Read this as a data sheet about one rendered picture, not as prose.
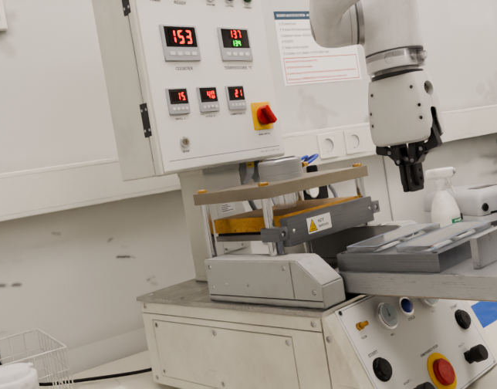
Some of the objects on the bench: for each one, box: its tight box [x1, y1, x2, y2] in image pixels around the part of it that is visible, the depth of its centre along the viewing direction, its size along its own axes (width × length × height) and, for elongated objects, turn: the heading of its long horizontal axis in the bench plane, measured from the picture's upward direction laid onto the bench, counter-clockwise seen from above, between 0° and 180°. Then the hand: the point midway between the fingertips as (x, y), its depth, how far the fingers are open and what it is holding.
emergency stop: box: [433, 358, 455, 386], centre depth 93 cm, size 2×4×4 cm
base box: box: [140, 300, 497, 389], centre depth 112 cm, size 54×38×17 cm
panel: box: [334, 296, 497, 389], centre depth 94 cm, size 2×30×19 cm
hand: (412, 177), depth 92 cm, fingers closed
